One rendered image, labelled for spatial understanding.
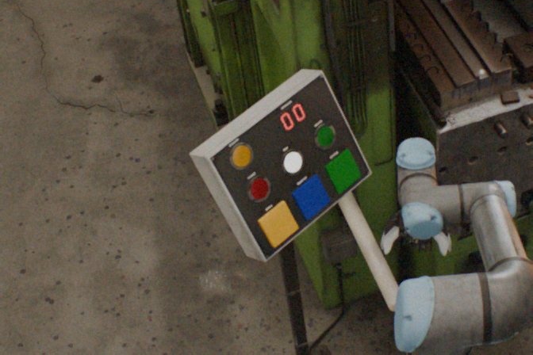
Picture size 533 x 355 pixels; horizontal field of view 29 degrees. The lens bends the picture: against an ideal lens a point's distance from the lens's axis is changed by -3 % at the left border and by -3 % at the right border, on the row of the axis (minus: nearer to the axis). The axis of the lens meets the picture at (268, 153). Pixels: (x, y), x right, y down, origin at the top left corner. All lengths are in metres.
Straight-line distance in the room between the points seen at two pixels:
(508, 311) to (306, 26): 1.06
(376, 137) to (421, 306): 1.25
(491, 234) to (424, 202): 0.20
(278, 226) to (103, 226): 1.49
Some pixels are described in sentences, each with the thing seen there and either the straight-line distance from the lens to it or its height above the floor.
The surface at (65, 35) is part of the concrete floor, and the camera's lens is 4.48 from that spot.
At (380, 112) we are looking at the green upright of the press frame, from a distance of 2.77.
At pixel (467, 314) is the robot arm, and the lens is 1.64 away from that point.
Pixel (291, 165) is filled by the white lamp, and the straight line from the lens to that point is 2.31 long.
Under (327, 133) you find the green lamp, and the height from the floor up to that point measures 1.09.
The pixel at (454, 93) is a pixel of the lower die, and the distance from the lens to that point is 2.62.
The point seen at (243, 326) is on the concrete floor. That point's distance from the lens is 3.38.
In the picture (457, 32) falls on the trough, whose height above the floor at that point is 0.99.
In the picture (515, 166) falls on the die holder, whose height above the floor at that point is 0.68.
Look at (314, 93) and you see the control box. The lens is 2.34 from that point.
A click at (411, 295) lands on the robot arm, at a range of 1.65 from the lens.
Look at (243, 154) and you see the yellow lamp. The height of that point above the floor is 1.16.
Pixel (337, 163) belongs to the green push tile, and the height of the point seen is 1.03.
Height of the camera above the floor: 2.83
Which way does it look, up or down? 48 degrees down
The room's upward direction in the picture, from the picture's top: 9 degrees counter-clockwise
